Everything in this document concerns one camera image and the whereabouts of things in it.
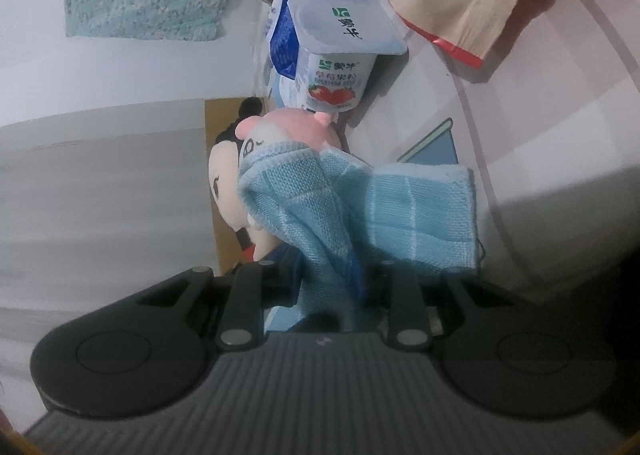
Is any light blue checkered towel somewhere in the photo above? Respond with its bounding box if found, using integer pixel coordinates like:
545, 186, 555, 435
238, 141, 480, 331

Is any black haired doll plush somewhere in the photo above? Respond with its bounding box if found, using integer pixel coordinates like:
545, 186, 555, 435
208, 97, 281, 261

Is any strawberry yogurt cup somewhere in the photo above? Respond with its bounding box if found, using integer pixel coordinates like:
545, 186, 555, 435
288, 0, 407, 114

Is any pink round plush toy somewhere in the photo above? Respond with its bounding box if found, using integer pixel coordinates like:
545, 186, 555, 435
235, 108, 343, 179

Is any brown cardboard box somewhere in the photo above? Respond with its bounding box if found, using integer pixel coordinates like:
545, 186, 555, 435
204, 97, 264, 274

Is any checkered table cloth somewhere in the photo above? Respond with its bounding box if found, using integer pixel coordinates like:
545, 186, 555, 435
345, 0, 639, 300

